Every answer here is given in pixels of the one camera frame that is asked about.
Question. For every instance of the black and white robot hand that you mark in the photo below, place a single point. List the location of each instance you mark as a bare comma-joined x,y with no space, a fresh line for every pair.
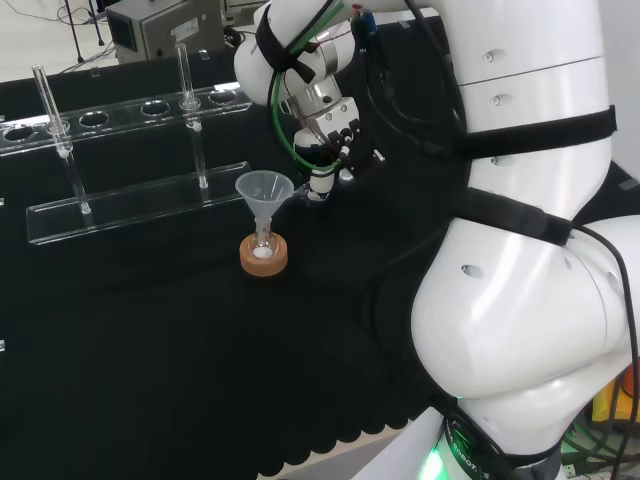
350,150

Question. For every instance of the clear plastic funnel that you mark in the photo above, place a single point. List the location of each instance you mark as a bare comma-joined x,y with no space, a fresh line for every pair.
264,192

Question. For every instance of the clear acrylic funnel stand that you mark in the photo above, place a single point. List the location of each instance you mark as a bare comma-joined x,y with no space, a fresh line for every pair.
140,200

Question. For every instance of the small round-bottom glass flask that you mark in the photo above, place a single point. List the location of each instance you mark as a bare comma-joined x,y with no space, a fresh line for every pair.
263,246

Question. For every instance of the grey metal control box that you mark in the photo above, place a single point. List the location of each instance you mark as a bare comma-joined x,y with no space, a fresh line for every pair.
165,27

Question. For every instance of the black bench cloth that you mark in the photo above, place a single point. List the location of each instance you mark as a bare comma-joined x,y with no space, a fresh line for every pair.
150,325

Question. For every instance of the black tripod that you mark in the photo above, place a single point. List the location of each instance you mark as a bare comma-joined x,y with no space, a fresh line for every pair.
76,35

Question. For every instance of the yellow stop button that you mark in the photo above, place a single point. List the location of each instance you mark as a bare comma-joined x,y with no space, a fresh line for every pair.
615,400

